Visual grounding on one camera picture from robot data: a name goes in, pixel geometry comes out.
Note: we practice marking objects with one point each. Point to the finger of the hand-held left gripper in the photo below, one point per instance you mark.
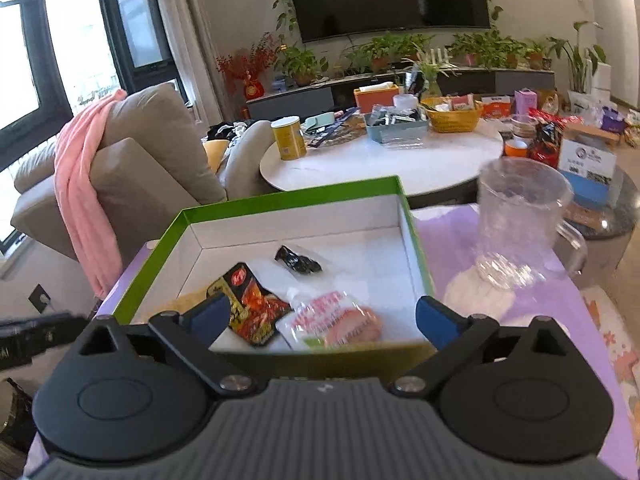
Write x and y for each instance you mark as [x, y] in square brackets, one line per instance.
[35, 337]

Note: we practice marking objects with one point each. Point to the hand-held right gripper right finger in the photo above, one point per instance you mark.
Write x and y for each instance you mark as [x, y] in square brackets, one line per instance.
[440, 322]

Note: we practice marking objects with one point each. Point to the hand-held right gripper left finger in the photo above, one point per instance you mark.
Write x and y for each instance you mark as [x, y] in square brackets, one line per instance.
[212, 317]

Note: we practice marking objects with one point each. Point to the red black snack packet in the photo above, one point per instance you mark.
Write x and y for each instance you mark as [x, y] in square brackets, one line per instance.
[255, 305]

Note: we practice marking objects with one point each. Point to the small black snack packet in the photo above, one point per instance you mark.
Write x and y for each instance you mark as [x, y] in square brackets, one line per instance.
[297, 261]

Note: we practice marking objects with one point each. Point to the pink white snack packet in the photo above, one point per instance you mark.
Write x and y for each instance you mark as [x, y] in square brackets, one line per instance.
[330, 320]

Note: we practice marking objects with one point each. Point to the green cardboard box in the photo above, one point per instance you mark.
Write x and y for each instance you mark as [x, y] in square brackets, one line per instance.
[300, 240]

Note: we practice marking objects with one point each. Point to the purple tablecloth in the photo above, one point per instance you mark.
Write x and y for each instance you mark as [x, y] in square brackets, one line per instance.
[450, 245]

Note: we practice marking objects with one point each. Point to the clear glass mug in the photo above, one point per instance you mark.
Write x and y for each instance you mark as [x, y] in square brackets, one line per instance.
[520, 220]

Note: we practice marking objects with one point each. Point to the pink blanket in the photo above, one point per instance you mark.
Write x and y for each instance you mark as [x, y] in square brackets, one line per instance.
[80, 185]

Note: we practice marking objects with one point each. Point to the yellow cushion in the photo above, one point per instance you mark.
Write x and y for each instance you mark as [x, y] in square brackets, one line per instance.
[215, 155]

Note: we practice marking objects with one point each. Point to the round white table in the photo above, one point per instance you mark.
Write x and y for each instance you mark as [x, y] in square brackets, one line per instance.
[380, 165]

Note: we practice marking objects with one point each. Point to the beige sofa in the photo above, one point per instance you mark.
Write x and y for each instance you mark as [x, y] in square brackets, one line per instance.
[145, 160]

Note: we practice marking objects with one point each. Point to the floral rug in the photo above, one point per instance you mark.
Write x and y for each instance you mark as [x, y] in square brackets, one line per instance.
[617, 340]

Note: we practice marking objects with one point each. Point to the pile of clothes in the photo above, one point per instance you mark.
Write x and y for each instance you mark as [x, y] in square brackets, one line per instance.
[227, 132]

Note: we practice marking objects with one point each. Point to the orange cup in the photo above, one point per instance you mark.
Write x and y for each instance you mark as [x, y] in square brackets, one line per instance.
[515, 150]

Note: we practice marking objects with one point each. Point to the yellow canister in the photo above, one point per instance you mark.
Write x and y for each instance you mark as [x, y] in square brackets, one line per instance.
[288, 140]

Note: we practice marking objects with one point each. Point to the blue grey tray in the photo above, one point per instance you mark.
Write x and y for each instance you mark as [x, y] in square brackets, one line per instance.
[395, 132]

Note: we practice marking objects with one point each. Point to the yellow woven basket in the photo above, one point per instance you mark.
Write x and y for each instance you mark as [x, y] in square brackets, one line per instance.
[450, 120]

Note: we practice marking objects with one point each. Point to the red snack bag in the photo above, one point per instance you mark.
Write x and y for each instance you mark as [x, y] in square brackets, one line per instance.
[547, 140]

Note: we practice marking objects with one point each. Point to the clear plastic cup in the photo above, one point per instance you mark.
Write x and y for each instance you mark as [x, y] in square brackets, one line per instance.
[523, 127]

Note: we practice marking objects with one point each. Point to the dark round side table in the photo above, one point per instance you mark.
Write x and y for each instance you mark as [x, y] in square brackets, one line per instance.
[620, 210]

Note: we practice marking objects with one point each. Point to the long dark box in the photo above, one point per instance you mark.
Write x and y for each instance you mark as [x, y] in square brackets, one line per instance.
[330, 132]

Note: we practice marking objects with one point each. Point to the cardboard box with white label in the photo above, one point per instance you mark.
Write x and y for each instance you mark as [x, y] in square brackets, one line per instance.
[587, 160]

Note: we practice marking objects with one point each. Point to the orange white packet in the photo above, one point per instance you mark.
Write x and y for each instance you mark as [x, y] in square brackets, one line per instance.
[496, 108]

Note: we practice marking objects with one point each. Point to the mint green pouch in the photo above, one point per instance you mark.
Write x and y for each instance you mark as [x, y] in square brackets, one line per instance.
[320, 122]

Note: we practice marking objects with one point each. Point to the orange tissue box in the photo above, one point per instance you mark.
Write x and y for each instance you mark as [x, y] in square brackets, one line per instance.
[375, 100]

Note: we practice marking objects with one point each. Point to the grey television cabinet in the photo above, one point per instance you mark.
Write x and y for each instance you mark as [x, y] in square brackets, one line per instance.
[295, 100]

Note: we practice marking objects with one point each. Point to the pink box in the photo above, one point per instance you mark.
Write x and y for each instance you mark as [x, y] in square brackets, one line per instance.
[526, 102]

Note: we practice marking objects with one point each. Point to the spider plant in glass vase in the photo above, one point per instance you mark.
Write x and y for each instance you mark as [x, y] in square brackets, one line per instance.
[430, 77]

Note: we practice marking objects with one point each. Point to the red flowers in red vase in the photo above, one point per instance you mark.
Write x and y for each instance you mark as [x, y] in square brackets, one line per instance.
[245, 65]

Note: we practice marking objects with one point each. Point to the purple bag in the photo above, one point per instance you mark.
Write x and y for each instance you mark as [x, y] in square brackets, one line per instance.
[613, 121]

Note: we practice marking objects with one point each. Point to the beige curtain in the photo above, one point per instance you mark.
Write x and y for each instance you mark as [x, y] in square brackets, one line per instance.
[185, 35]

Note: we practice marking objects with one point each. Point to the small potted green plant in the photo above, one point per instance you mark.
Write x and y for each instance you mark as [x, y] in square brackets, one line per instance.
[536, 55]

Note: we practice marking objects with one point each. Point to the white appliance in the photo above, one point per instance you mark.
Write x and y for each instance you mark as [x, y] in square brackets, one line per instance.
[601, 82]

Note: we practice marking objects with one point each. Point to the tall leafy plant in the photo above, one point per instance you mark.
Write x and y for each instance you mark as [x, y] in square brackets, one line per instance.
[577, 60]

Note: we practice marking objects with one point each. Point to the wall socket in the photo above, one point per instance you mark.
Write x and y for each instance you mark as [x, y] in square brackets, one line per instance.
[39, 300]

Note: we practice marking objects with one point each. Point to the black window frame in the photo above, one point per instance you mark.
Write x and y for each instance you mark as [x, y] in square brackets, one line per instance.
[35, 60]

